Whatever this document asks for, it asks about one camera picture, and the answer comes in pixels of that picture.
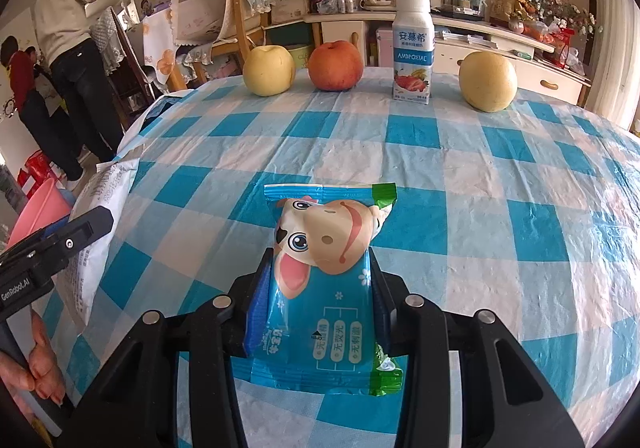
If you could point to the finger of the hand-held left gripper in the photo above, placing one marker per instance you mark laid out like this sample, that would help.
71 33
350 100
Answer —
75 238

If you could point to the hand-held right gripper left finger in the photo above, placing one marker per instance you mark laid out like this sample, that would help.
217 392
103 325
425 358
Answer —
257 318

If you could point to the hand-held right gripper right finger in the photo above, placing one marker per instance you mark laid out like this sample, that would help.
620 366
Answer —
387 313

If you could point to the white wet wipes packet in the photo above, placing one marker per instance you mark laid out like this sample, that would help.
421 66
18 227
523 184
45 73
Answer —
97 198

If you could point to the pink plastic bucket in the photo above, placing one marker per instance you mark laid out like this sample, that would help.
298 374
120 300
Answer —
35 213

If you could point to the blue cartoon cow packet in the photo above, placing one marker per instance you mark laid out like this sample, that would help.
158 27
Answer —
320 288

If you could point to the person's left hand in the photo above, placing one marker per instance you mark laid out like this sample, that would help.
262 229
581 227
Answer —
45 363

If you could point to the blue white checkered tablecloth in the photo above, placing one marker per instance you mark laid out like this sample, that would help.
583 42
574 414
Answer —
450 203

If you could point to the dark wooden chair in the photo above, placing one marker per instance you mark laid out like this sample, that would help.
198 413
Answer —
125 78

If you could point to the white orange print cloth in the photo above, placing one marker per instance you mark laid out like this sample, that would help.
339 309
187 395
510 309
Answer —
160 48

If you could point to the yellow apple left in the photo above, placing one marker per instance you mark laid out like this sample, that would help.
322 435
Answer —
268 70

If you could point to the red apple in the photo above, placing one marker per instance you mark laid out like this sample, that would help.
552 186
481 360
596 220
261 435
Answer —
335 65

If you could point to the yellow pear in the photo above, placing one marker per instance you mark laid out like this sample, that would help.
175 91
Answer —
487 80

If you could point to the white yogurt bottle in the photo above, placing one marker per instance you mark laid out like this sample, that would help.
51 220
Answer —
412 53

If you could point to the green plastic bucket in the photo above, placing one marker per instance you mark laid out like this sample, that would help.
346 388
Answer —
300 55

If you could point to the silver metal case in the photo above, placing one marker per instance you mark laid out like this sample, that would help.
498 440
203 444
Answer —
385 45

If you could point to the white television cabinet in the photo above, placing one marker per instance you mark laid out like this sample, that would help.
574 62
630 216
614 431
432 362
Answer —
540 70

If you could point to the gold ornament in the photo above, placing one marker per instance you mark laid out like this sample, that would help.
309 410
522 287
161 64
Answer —
502 5

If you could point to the dried flower arrangement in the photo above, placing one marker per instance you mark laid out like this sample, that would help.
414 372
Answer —
565 8

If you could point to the white curtain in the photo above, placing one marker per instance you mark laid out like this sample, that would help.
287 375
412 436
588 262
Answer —
615 28

